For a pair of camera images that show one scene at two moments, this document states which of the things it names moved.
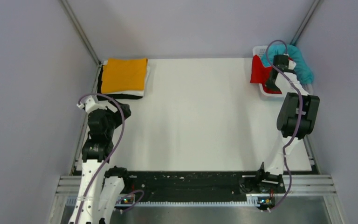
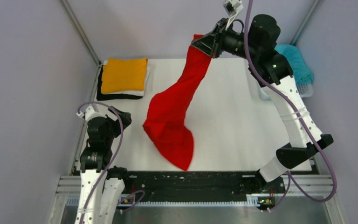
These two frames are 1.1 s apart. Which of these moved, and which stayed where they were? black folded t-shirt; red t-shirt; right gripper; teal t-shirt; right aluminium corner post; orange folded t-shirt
Moved: right gripper; red t-shirt
Stayed: right aluminium corner post; black folded t-shirt; orange folded t-shirt; teal t-shirt
